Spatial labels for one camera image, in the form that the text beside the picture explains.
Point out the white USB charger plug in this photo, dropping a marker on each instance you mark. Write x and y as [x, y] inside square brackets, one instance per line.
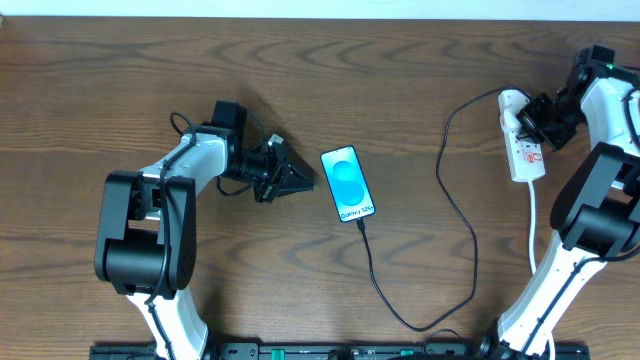
[512, 101]

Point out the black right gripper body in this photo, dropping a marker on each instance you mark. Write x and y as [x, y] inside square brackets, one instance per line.
[542, 123]

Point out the blue Samsung Galaxy smartphone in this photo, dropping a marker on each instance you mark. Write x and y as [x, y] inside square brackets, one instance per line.
[347, 183]

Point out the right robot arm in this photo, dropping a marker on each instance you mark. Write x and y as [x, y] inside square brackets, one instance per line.
[595, 218]

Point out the white power strip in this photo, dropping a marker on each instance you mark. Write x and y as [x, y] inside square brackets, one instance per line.
[525, 159]

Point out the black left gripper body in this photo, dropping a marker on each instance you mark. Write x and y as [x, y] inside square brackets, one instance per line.
[275, 176]

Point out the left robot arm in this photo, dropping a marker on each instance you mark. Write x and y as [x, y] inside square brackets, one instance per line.
[146, 243]

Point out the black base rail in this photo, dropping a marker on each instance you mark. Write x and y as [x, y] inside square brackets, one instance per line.
[253, 351]

